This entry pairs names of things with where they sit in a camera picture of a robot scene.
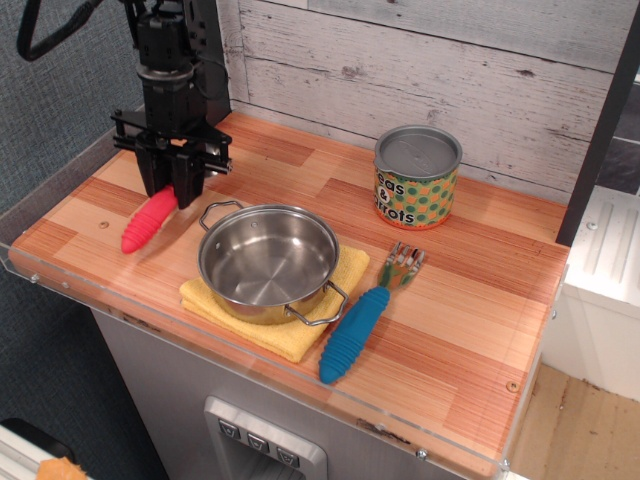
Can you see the silver dispenser button panel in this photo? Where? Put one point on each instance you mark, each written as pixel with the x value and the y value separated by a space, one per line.
pixel 249 447

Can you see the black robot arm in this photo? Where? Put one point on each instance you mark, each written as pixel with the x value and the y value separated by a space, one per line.
pixel 169 40

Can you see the orange object bottom left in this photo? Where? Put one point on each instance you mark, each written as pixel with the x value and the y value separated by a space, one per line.
pixel 60 469

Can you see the stainless steel pot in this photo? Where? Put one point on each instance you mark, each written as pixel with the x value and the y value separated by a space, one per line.
pixel 271 264

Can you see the grey toy fridge cabinet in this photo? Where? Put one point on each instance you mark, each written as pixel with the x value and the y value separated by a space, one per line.
pixel 169 384

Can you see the dark vertical post right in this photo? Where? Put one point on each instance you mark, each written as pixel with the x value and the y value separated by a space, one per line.
pixel 611 112

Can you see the dark vertical post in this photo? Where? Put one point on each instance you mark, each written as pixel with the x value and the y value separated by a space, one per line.
pixel 217 80
pixel 611 112

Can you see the yellow folded cloth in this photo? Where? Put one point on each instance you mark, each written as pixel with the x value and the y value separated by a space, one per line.
pixel 290 340

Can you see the white cabinet at right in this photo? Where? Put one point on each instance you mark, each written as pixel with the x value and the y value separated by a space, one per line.
pixel 593 333

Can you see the red handled metal spoon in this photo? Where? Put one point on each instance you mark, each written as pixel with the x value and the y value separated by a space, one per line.
pixel 148 220

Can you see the peas and carrots can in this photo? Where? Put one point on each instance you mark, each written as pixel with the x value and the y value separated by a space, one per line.
pixel 416 172

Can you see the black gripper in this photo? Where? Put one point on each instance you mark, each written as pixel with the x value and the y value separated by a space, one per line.
pixel 174 109

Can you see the dark vertical post left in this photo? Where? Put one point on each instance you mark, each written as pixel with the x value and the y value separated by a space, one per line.
pixel 217 80

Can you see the blue handled metal fork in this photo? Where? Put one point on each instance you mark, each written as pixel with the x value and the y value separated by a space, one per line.
pixel 349 338

